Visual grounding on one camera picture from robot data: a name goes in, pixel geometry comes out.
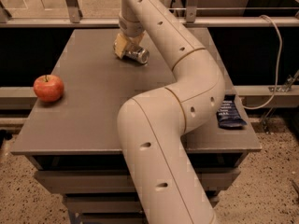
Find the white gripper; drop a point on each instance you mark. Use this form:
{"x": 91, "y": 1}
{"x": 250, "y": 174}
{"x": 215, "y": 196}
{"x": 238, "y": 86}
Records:
{"x": 130, "y": 28}

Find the silver blue redbull can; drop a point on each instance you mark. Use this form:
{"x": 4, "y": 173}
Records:
{"x": 138, "y": 54}

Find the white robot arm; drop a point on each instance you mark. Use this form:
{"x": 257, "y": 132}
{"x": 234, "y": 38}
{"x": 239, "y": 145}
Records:
{"x": 151, "y": 124}

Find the red apple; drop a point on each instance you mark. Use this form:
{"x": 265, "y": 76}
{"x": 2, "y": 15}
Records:
{"x": 49, "y": 88}

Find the metal railing with glass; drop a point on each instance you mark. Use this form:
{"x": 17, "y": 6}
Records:
{"x": 104, "y": 13}

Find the grey drawer cabinet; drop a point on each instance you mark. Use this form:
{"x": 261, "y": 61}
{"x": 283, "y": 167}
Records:
{"x": 79, "y": 132}

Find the dark blue snack bar wrapper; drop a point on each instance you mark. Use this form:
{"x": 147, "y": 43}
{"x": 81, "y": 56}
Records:
{"x": 228, "y": 116}

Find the top grey drawer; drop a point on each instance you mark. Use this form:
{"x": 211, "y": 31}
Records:
{"x": 119, "y": 181}

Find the middle grey drawer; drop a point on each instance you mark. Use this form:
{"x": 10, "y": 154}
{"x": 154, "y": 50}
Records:
{"x": 105, "y": 203}

